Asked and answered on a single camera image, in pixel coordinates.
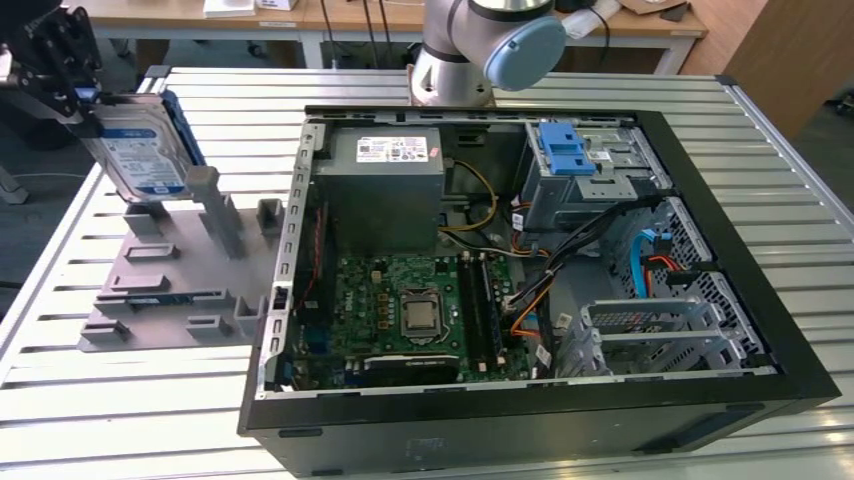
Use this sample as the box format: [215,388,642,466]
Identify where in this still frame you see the grey parts rack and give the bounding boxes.
[77,167,289,354]

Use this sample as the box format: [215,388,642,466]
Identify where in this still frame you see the yellow wires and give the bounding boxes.
[438,158,502,234]

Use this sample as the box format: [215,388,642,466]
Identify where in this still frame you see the black graphics card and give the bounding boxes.
[360,351,462,387]

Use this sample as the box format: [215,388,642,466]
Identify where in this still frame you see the wooden desk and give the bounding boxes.
[86,0,711,69]

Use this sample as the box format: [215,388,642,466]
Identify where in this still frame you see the cardboard piece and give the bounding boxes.
[620,0,689,24]

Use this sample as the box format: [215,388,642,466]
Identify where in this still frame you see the hard disk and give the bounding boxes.
[77,89,206,204]

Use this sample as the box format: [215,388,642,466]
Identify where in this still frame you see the blue data wire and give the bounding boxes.
[626,231,662,300]

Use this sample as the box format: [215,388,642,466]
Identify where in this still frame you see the white furniture leg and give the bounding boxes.
[0,164,33,206]

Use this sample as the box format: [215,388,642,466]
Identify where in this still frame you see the blue drive latch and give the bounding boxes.
[538,122,600,177]

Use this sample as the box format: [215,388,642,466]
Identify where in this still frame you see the blue labelled RAM stick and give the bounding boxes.
[126,295,197,307]

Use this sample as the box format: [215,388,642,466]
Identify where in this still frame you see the black PC case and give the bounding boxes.
[238,103,843,477]

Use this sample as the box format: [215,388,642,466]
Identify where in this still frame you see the black cable bundle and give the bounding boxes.
[520,197,673,301]

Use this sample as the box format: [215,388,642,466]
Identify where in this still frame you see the orange red board wires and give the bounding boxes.
[508,307,544,341]

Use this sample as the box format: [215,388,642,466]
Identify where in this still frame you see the wooden cabinet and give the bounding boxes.
[680,0,854,146]

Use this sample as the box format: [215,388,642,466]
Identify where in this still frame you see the grey power supply unit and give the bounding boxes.
[312,124,448,257]

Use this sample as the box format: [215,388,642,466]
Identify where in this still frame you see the orange power wire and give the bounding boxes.
[644,254,713,287]

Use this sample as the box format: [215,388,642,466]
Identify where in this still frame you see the CPU socket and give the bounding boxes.
[394,285,453,347]

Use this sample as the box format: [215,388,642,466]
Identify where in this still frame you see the cable with silver connector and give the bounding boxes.
[320,0,342,69]

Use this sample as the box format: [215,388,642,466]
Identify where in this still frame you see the white tube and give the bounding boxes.
[560,0,622,39]

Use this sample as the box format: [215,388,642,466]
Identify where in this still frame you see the silver CPU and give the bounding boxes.
[406,301,441,332]

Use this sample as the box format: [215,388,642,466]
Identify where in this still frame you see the green motherboard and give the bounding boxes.
[330,252,536,389]

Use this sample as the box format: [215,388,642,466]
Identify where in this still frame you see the metal drive cage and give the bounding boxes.
[522,119,674,232]

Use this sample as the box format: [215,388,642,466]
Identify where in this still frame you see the metal disk bay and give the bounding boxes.
[574,297,760,377]

